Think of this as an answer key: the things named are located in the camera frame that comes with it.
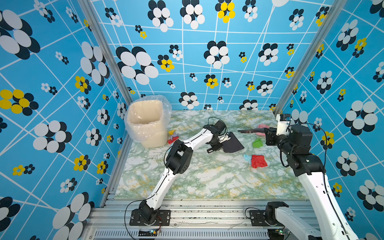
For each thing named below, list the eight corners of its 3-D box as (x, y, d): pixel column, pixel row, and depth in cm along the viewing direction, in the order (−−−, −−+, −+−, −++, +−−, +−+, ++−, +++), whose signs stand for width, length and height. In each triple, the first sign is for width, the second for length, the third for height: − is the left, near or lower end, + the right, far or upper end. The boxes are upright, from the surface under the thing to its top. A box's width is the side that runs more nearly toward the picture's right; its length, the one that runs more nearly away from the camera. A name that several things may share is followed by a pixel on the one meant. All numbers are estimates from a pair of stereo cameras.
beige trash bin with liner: (135, 154, 99) (118, 129, 77) (144, 123, 117) (132, 95, 95) (171, 154, 99) (163, 129, 77) (174, 122, 116) (169, 95, 95)
